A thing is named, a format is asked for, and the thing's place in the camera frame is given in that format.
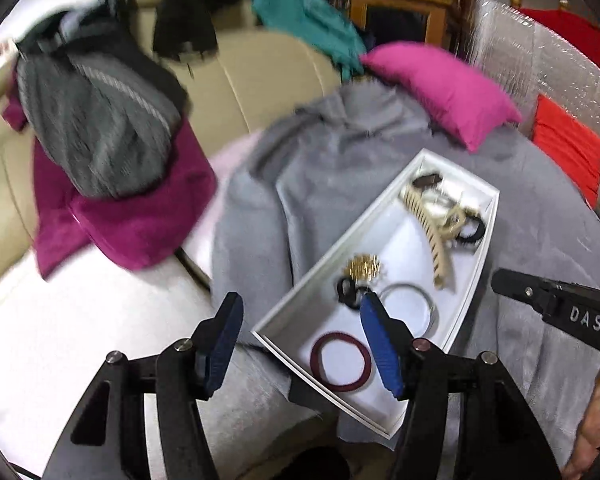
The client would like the beige sofa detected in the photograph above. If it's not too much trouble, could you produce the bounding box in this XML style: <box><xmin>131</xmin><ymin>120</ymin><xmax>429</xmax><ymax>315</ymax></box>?
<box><xmin>0</xmin><ymin>0</ymin><xmax>346</xmax><ymax>261</ymax></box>

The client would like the black ring hair clip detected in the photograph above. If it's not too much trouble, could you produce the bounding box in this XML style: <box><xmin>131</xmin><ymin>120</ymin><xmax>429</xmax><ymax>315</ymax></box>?
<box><xmin>336</xmin><ymin>277</ymin><xmax>376</xmax><ymax>311</ymax></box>

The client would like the black hair tie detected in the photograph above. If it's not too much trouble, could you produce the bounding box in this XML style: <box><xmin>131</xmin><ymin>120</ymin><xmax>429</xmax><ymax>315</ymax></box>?
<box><xmin>452</xmin><ymin>215</ymin><xmax>487</xmax><ymax>248</ymax></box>

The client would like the white bed sheet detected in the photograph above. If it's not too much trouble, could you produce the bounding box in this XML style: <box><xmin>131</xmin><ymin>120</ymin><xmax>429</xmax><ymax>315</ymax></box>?
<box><xmin>0</xmin><ymin>255</ymin><xmax>221</xmax><ymax>461</ymax></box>

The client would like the pink pillow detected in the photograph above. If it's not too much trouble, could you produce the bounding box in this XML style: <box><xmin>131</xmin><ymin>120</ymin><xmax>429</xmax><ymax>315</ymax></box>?
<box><xmin>360</xmin><ymin>42</ymin><xmax>523</xmax><ymax>153</ymax></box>

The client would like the person's right hand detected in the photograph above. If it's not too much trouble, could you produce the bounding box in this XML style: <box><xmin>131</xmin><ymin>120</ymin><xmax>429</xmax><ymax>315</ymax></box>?
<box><xmin>562</xmin><ymin>362</ymin><xmax>600</xmax><ymax>480</ymax></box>

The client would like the silver foil sheet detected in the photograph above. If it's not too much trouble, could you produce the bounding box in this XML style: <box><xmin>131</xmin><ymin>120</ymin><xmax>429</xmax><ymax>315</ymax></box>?
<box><xmin>460</xmin><ymin>0</ymin><xmax>600</xmax><ymax>221</ymax></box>

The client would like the teal cloth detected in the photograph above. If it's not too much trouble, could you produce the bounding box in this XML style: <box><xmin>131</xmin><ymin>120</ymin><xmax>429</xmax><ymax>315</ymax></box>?
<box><xmin>252</xmin><ymin>0</ymin><xmax>368</xmax><ymax>81</ymax></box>

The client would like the red cloth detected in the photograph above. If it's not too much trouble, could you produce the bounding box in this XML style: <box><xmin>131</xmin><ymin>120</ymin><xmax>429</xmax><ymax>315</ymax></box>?
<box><xmin>520</xmin><ymin>7</ymin><xmax>600</xmax><ymax>81</ymax></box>

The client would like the grey striped cloth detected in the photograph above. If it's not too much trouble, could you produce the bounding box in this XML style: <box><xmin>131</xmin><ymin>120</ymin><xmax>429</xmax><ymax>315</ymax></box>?
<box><xmin>15</xmin><ymin>35</ymin><xmax>188</xmax><ymax>200</ymax></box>

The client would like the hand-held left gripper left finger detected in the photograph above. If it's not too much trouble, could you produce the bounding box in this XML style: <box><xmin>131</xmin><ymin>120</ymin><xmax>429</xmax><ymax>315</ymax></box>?
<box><xmin>42</xmin><ymin>291</ymin><xmax>245</xmax><ymax>480</ymax></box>

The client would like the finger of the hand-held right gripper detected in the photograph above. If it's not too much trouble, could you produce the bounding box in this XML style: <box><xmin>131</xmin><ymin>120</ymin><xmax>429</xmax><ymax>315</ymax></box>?
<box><xmin>491</xmin><ymin>268</ymin><xmax>556</xmax><ymax>322</ymax></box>

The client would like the silver bangle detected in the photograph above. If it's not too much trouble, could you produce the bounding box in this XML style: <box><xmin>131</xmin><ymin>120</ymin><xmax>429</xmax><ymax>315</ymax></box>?
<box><xmin>377</xmin><ymin>282</ymin><xmax>438</xmax><ymax>336</ymax></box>

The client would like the white jewelry tray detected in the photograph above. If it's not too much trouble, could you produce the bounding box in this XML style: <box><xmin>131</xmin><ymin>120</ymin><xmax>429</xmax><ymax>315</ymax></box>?
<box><xmin>251</xmin><ymin>147</ymin><xmax>501</xmax><ymax>440</ymax></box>

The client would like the beige hair claw clip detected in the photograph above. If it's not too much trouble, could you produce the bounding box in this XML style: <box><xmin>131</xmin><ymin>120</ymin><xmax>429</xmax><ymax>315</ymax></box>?
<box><xmin>399</xmin><ymin>182</ymin><xmax>468</xmax><ymax>291</ymax></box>

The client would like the black cloth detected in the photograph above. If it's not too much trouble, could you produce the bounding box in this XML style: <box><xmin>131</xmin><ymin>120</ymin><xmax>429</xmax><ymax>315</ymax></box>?
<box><xmin>152</xmin><ymin>0</ymin><xmax>246</xmax><ymax>61</ymax></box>

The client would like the brown hair clip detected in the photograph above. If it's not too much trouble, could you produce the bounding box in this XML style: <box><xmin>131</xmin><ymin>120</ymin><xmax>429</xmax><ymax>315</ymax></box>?
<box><xmin>411</xmin><ymin>172</ymin><xmax>443</xmax><ymax>191</ymax></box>

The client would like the magenta cloth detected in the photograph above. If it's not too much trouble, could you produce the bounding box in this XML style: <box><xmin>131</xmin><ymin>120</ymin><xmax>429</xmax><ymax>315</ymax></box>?
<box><xmin>2</xmin><ymin>70</ymin><xmax>218</xmax><ymax>278</ymax></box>

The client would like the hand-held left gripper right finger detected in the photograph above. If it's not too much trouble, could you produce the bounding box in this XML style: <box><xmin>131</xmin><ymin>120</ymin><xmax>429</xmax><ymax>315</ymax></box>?
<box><xmin>358</xmin><ymin>291</ymin><xmax>563</xmax><ymax>480</ymax></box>

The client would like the red cushion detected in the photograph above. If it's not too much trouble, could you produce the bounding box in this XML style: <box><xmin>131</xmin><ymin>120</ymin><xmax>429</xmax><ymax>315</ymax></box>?
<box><xmin>532</xmin><ymin>94</ymin><xmax>600</xmax><ymax>208</ymax></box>

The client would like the grey blanket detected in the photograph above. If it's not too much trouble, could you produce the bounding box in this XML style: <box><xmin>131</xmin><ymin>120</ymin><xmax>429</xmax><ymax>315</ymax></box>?
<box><xmin>195</xmin><ymin>80</ymin><xmax>600</xmax><ymax>480</ymax></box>

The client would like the maroon bangle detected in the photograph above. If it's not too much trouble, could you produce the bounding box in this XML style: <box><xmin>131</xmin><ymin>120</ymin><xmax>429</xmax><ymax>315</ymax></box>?
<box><xmin>310</xmin><ymin>331</ymin><xmax>373</xmax><ymax>390</ymax></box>

